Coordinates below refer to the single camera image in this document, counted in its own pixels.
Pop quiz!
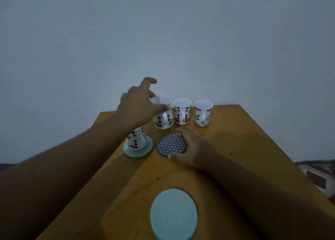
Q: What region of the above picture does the person's left forearm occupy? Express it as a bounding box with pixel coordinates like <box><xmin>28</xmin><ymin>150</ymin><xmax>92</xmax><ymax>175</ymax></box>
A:
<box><xmin>0</xmin><ymin>116</ymin><xmax>136</xmax><ymax>240</ymax></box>

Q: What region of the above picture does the person's right hand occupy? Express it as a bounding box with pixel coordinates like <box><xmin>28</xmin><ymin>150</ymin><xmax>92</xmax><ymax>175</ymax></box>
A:
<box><xmin>167</xmin><ymin>127</ymin><xmax>219</xmax><ymax>171</ymax></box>

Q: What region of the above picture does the dark patterned round coaster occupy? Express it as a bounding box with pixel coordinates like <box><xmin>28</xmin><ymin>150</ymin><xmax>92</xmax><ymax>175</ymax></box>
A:
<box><xmin>157</xmin><ymin>134</ymin><xmax>187</xmax><ymax>157</ymax></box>

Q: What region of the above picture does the white furniture with dark panel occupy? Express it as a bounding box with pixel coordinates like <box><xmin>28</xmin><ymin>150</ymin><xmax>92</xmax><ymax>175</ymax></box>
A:
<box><xmin>296</xmin><ymin>159</ymin><xmax>335</xmax><ymax>205</ymax></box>

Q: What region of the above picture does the person's right forearm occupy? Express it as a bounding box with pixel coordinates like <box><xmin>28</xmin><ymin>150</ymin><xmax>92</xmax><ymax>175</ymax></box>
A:
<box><xmin>203</xmin><ymin>153</ymin><xmax>335</xmax><ymax>240</ymax></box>

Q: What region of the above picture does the small teal round coaster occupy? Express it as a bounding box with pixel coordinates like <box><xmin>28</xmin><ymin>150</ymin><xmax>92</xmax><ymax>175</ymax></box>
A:
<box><xmin>123</xmin><ymin>135</ymin><xmax>154</xmax><ymax>158</ymax></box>

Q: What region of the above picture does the white coffee-bean print mug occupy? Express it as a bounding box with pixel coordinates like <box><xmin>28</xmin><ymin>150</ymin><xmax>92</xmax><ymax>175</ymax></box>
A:
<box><xmin>125</xmin><ymin>126</ymin><xmax>147</xmax><ymax>151</ymax></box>
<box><xmin>150</xmin><ymin>95</ymin><xmax>174</xmax><ymax>130</ymax></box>
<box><xmin>174</xmin><ymin>98</ymin><xmax>192</xmax><ymax>125</ymax></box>

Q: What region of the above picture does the large teal round coaster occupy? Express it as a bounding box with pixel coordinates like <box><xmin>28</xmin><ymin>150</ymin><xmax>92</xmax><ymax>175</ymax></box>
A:
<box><xmin>150</xmin><ymin>189</ymin><xmax>198</xmax><ymax>240</ymax></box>

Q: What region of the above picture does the person's left hand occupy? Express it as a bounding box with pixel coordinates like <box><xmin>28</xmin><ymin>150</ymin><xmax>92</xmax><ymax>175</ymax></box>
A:
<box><xmin>116</xmin><ymin>77</ymin><xmax>169</xmax><ymax>130</ymax></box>

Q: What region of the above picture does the white mug with pink print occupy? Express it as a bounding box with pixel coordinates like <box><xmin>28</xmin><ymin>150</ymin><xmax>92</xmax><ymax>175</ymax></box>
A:
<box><xmin>194</xmin><ymin>100</ymin><xmax>214</xmax><ymax>128</ymax></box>

